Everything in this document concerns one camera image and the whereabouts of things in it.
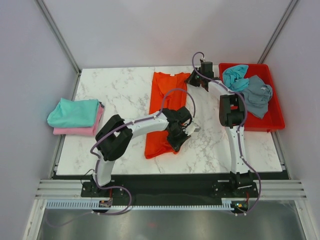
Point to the left corner frame post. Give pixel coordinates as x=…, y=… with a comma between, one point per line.
x=58, y=35

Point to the aluminium frame rail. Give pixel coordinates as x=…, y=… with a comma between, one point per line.
x=271, y=189

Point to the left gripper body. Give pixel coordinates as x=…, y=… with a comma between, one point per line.
x=178, y=132

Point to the right corner frame post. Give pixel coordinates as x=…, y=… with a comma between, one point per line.
x=278, y=30

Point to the red plastic bin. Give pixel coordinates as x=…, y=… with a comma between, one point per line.
x=273, y=119

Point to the corner frame post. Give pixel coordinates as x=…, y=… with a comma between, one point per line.
x=278, y=30
x=58, y=35

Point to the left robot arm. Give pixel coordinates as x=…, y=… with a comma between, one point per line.
x=114, y=137

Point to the cyan t shirt in bin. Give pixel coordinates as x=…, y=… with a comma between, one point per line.
x=234, y=77

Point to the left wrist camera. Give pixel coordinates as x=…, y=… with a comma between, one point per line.
x=192, y=128

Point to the orange t shirt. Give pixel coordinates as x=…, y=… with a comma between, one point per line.
x=156, y=142

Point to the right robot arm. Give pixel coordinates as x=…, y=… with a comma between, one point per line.
x=232, y=116

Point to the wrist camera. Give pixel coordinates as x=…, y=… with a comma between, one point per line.
x=192, y=128
x=202, y=59

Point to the white cable duct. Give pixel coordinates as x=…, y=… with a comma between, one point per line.
x=72, y=204

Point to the folded pink t shirt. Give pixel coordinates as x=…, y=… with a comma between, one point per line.
x=82, y=131

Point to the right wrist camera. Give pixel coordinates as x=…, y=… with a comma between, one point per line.
x=202, y=59

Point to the grey t shirt in bin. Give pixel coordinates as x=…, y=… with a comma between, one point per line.
x=257, y=96

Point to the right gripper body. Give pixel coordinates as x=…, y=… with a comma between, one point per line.
x=201, y=78

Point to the folded teal t shirt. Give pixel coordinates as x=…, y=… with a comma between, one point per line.
x=74, y=114

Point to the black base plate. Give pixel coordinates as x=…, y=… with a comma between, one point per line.
x=164, y=189

